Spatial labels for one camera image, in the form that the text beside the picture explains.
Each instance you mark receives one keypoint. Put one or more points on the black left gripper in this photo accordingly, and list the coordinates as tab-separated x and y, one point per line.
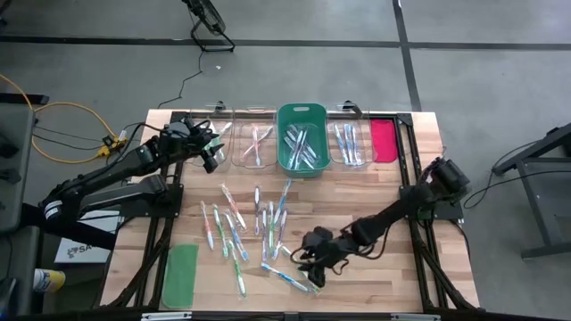
201	142

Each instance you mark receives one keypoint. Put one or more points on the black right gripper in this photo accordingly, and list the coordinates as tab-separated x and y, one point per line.
325	252

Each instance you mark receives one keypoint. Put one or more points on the green toothbrush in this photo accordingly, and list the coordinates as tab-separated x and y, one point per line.
219	156
271	227
285	250
237	268
225	128
220	231

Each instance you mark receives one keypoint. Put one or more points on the orange toothbrush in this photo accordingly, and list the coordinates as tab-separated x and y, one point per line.
255	147
206	225
263	134
233	206

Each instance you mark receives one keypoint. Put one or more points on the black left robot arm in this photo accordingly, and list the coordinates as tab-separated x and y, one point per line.
134	156

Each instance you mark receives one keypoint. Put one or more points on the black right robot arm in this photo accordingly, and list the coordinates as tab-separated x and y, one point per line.
401	205

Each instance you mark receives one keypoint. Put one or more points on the clear plastic bin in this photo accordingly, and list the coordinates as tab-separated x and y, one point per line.
241	134
368	134
227	156

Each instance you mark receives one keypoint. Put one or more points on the black table clamp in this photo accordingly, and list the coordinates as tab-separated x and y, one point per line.
218	106
352	107

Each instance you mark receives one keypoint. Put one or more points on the green plastic bin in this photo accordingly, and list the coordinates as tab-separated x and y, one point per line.
319	129

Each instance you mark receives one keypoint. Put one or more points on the yellow power connector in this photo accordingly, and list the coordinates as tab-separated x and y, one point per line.
110	145

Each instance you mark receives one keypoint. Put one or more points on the green bin lid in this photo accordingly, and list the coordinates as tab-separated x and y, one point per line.
180	276

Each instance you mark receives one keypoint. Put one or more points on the black floor fan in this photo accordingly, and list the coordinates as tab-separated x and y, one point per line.
209	18

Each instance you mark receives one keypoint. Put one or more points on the white cardboard box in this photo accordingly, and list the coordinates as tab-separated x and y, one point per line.
96	218

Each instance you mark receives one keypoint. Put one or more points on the black diagonal bar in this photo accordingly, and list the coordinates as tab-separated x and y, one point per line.
80	234

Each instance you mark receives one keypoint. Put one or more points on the grey equipment cabinet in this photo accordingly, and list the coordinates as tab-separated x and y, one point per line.
13	156

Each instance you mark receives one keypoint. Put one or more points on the yellow spray can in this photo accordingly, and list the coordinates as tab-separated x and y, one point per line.
49	280

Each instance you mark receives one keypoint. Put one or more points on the grey metal desk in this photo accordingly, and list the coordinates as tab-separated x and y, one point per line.
533	209

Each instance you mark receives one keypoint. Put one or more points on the silver metal bracket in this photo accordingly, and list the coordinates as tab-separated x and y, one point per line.
167	316
415	317

